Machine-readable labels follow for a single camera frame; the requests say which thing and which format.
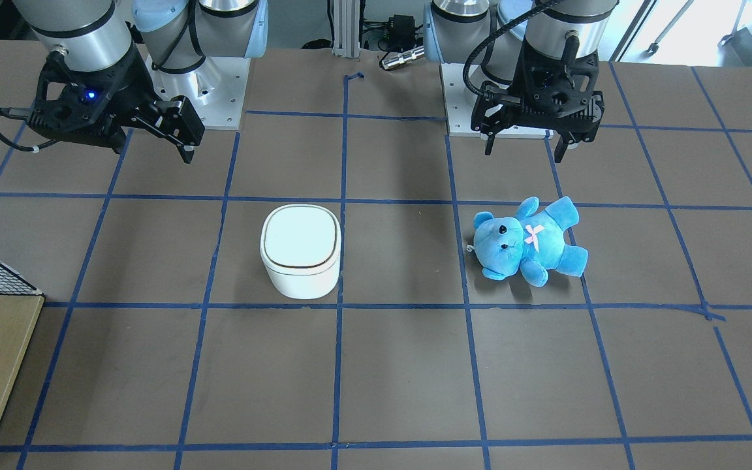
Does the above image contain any aluminium frame post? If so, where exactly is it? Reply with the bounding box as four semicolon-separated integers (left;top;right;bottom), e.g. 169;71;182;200
328;1;363;60

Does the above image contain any black power adapter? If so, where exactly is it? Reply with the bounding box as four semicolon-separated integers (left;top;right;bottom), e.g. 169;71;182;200
384;14;417;52

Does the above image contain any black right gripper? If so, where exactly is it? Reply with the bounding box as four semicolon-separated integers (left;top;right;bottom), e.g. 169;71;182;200
27;46;206;164

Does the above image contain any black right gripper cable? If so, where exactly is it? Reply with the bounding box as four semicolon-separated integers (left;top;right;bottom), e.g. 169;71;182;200
0;106;63;153

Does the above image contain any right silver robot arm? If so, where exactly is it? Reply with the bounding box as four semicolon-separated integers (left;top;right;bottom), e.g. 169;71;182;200
8;1;269;163

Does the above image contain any silver metal connector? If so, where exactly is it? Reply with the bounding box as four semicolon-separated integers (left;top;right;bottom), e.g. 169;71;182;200
379;46;426;72

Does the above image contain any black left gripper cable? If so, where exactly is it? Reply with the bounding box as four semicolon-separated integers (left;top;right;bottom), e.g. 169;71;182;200
463;0;569;99

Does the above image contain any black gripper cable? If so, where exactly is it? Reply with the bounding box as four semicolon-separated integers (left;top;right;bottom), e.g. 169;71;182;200
0;106;63;153
463;0;569;99

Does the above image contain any white small trash can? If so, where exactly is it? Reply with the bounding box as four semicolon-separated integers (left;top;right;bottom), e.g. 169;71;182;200
259;204;342;300

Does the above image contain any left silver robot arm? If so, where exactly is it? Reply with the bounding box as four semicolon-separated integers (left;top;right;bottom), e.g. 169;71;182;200
423;1;617;163

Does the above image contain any blue teddy bear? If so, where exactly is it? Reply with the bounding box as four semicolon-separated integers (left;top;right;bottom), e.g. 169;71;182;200
466;196;589;287

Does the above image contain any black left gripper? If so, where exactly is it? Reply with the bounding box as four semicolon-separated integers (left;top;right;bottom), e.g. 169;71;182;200
471;40;605;164

